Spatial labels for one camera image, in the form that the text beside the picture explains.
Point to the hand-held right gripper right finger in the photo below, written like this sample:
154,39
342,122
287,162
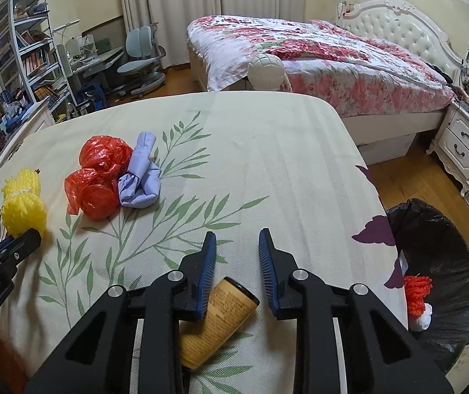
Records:
267,271

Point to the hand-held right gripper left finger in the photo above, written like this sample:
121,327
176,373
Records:
207,271

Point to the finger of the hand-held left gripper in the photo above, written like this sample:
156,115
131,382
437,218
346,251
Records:
27,243
1,248

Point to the yellow foam net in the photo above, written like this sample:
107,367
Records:
23,209

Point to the tan printed cylinder container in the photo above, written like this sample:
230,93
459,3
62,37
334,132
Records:
222,316

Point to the red plastic bag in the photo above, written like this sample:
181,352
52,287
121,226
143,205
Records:
95,176

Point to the lavender plastic bag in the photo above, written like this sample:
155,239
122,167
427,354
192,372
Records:
140,172

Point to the bin with black liner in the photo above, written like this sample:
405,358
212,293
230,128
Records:
443,246

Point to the red foam net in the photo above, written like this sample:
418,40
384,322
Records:
417,291

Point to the blue plastic stool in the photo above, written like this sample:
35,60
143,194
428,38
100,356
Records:
93,92

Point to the white bookshelf with books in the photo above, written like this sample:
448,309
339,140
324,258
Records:
29,49

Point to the grey study desk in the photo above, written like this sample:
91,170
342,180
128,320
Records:
95,59

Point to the white round bedpost knob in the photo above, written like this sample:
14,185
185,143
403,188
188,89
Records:
265,69

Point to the blue grey desk chair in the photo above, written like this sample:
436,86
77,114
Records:
140,65

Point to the white desk lamp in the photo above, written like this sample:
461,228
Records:
66,26

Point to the pink floral quilt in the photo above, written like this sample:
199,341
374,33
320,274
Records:
341,61

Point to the white nightstand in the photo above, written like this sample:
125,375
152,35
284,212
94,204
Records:
460,139

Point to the white curtains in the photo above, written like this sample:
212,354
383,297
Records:
185,8

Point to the white bed with tufted headboard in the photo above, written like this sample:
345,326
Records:
402,24

